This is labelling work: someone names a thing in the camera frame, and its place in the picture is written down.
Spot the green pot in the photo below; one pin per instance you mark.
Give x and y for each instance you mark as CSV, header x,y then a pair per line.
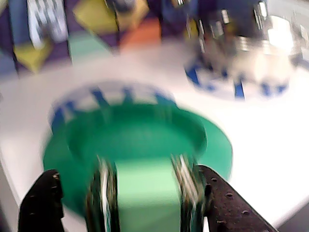
x,y
72,193

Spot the light blue toy kitchen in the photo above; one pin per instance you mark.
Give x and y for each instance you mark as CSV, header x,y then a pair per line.
x,y
253,125

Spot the silver steel pot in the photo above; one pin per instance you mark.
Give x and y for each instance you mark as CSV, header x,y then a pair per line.
x,y
265,48

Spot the white hanging spatula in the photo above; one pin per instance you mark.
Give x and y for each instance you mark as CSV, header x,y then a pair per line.
x,y
46,24

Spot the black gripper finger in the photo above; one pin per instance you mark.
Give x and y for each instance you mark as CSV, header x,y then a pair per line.
x,y
41,205
229,207

